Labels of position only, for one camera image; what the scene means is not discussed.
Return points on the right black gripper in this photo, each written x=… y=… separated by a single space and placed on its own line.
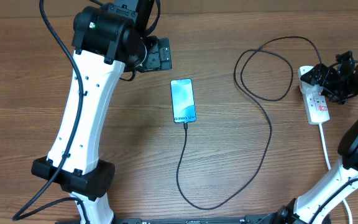
x=325 y=81

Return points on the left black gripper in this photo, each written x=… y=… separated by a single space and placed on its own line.
x=155 y=62

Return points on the smartphone with light screen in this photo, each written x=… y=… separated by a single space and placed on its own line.
x=183 y=102

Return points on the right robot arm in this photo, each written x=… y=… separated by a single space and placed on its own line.
x=339 y=182

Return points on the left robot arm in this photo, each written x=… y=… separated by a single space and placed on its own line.
x=109 y=40

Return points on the white charger plug adapter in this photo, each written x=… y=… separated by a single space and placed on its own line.
x=306 y=88

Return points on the white power strip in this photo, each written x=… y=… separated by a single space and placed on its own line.
x=315 y=103

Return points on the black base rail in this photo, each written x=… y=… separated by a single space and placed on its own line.
x=248 y=219

